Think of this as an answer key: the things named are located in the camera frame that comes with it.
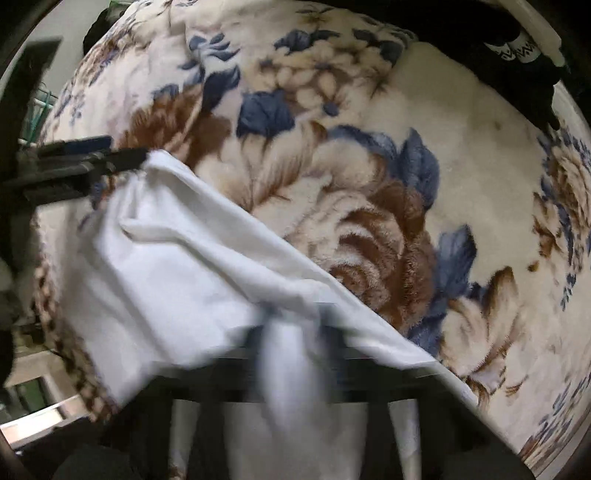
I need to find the floral plush blanket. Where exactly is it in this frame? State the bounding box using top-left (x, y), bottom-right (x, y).
top-left (30, 0), bottom-right (591, 480)

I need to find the teal wire rack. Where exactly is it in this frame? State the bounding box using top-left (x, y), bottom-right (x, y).
top-left (21, 82), bottom-right (62, 145)

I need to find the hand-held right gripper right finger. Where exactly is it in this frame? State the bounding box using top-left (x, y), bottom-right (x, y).
top-left (316, 305), bottom-right (534, 480)

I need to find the white t-shirt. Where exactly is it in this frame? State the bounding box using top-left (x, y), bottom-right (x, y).
top-left (60, 150), bottom-right (481, 480)

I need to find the black garment with label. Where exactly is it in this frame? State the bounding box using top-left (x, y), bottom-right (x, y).
top-left (406, 0), bottom-right (574, 132)

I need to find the dark cloth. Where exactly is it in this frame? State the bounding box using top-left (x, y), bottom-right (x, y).
top-left (82, 4), bottom-right (127, 57)

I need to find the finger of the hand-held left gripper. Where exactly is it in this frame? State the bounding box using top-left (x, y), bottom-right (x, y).
top-left (39, 135), bottom-right (114, 160)
top-left (69, 148), bottom-right (151, 178)

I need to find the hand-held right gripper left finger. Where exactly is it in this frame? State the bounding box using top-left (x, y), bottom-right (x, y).
top-left (53, 325), bottom-right (274, 480)

